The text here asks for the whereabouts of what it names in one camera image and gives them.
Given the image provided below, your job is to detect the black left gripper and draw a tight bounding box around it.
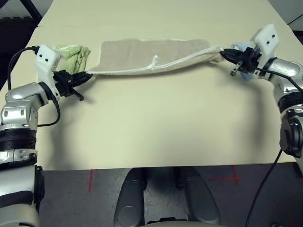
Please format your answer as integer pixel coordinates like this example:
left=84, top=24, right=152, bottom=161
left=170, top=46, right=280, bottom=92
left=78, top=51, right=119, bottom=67
left=53, top=70, right=94, bottom=102

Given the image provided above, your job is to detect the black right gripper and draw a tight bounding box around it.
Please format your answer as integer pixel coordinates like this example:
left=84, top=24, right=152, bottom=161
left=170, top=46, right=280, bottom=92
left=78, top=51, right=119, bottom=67
left=221, top=47, right=262, bottom=77

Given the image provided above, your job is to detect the beige towel with white trim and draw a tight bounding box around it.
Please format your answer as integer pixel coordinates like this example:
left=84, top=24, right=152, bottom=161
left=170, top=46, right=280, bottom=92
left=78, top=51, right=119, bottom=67
left=86, top=38, right=225, bottom=77

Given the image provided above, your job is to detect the light blue folded towel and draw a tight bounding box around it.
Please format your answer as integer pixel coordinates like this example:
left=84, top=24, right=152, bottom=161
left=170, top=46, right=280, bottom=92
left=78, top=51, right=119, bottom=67
left=231, top=42, right=258, bottom=82

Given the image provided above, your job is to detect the green folded towel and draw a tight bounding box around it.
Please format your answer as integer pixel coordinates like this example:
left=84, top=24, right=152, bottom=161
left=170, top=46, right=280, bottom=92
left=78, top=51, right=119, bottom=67
left=53, top=44, right=92, bottom=74

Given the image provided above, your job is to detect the black foam floor mat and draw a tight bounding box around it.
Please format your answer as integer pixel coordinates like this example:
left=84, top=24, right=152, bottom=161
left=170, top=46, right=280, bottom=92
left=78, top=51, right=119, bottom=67
left=0, top=16, right=38, bottom=90

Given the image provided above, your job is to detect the dark grey robot left leg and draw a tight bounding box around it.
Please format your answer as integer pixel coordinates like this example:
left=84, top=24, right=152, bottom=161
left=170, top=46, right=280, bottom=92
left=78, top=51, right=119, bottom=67
left=113, top=168, right=149, bottom=227

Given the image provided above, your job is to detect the light grey robot torso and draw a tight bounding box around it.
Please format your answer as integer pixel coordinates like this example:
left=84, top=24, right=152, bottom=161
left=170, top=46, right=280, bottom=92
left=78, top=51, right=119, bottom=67
left=142, top=219, right=214, bottom=227

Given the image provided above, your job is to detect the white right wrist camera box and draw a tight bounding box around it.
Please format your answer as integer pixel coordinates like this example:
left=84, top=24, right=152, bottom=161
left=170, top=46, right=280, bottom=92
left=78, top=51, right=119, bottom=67
left=250, top=23, right=280, bottom=71

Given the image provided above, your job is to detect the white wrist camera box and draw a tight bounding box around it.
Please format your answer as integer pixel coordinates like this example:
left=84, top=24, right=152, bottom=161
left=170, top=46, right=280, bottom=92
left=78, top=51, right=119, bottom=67
left=250, top=23, right=280, bottom=71
left=35, top=44, right=62, bottom=97

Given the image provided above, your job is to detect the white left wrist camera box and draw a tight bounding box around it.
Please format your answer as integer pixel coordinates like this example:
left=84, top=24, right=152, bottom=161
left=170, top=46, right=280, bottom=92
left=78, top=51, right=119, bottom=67
left=35, top=44, right=62, bottom=97

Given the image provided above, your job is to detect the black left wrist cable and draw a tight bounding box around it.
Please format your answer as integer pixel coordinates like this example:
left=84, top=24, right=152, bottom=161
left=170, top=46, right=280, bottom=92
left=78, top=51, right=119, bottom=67
left=7, top=46, right=60, bottom=127

